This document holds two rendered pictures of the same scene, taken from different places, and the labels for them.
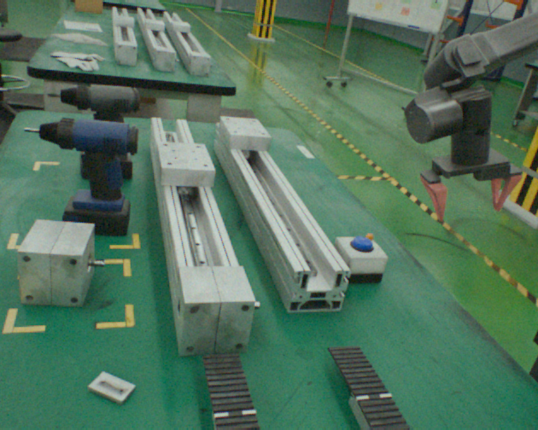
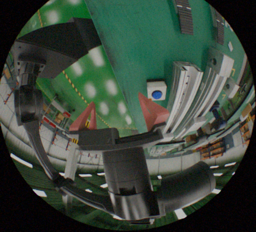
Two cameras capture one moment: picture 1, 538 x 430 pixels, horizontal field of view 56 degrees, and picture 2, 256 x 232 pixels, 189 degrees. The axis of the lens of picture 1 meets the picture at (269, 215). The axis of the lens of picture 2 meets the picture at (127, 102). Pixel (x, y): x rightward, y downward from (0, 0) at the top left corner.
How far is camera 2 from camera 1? 0.76 m
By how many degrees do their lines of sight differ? 14
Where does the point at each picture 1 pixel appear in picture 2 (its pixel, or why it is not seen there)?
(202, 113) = not seen: hidden behind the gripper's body
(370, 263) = (156, 85)
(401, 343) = (152, 39)
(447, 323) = (124, 54)
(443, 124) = (198, 195)
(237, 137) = (171, 136)
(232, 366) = (220, 38)
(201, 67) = (153, 148)
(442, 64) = not seen: hidden behind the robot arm
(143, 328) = not seen: hidden behind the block
